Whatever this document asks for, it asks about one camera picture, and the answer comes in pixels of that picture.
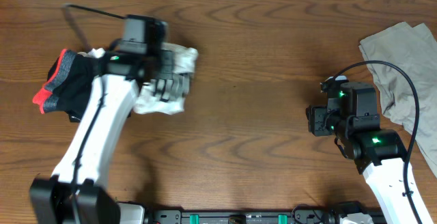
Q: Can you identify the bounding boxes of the white t-shirt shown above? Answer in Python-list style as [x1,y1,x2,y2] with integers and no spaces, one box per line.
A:
[133,43,199,115]

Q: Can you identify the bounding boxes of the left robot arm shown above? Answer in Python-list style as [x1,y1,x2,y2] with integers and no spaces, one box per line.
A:
[29,43,199,223]

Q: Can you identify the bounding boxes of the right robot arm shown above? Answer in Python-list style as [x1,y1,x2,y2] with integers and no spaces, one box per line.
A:
[306,80,433,223]

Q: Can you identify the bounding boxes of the white folded garment underneath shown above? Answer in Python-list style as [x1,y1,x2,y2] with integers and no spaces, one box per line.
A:
[78,48,106,59]

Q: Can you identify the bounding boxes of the black red folded garment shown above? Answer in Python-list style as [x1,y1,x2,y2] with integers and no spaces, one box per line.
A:
[32,48,132,123]

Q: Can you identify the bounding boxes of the grey garment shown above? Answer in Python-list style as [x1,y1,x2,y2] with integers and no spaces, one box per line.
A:
[358,21,437,179]

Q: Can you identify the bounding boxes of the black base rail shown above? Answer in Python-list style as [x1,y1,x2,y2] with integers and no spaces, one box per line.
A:
[115,200,389,224]

